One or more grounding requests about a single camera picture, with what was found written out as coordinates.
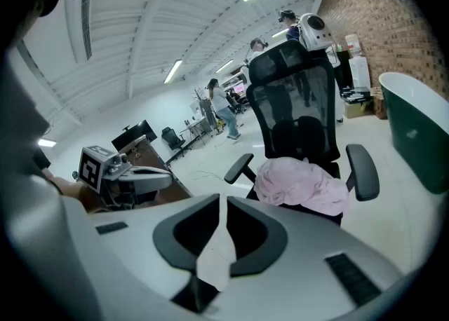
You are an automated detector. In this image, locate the person's gray shirt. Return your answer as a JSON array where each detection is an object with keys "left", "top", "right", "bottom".
[{"left": 5, "top": 46, "right": 64, "bottom": 215}]

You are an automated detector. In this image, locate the pink cloth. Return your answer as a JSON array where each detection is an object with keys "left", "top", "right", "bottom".
[{"left": 253, "top": 157, "right": 351, "bottom": 216}]

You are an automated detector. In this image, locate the green white bathtub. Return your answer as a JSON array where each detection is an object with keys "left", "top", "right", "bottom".
[{"left": 378, "top": 71, "right": 449, "bottom": 195}]

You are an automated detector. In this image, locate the stack of black boxes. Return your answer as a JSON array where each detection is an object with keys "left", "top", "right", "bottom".
[{"left": 340, "top": 86, "right": 372, "bottom": 104}]

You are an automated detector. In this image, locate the black coat rack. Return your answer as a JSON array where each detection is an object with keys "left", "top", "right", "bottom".
[{"left": 192, "top": 88, "right": 208, "bottom": 117}]

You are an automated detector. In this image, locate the ceiling air vent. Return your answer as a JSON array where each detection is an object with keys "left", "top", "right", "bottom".
[{"left": 81, "top": 0, "right": 98, "bottom": 60}]

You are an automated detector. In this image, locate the brown cardboard box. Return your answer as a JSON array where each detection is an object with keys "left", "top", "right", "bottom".
[{"left": 370, "top": 87, "right": 389, "bottom": 121}]

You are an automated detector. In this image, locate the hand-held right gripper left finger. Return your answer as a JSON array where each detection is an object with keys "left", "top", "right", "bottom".
[{"left": 153, "top": 193, "right": 222, "bottom": 272}]

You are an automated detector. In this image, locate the gray trestle table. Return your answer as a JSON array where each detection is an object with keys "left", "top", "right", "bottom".
[{"left": 182, "top": 118, "right": 211, "bottom": 147}]

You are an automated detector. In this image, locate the black mesh office chair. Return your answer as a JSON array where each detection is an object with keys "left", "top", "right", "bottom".
[{"left": 223, "top": 39, "right": 381, "bottom": 228}]

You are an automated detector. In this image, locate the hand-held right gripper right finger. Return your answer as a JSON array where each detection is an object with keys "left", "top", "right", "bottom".
[{"left": 225, "top": 196, "right": 289, "bottom": 278}]

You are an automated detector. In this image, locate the pale cardboard box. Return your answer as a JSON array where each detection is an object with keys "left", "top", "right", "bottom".
[{"left": 343, "top": 100, "right": 375, "bottom": 119}]

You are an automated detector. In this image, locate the black wall screen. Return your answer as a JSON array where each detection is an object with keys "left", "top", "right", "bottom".
[{"left": 111, "top": 119, "right": 158, "bottom": 153}]

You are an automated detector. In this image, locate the person's left forearm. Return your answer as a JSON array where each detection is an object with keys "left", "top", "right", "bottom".
[{"left": 48, "top": 175, "right": 106, "bottom": 214}]

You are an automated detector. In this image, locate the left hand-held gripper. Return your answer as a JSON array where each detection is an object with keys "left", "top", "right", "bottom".
[{"left": 72, "top": 144, "right": 173, "bottom": 207}]

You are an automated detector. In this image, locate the white red carton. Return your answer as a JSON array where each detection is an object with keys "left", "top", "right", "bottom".
[{"left": 344, "top": 34, "right": 362, "bottom": 57}]

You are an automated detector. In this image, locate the white dome backpack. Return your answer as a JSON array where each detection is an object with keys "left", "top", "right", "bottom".
[{"left": 297, "top": 13, "right": 334, "bottom": 51}]

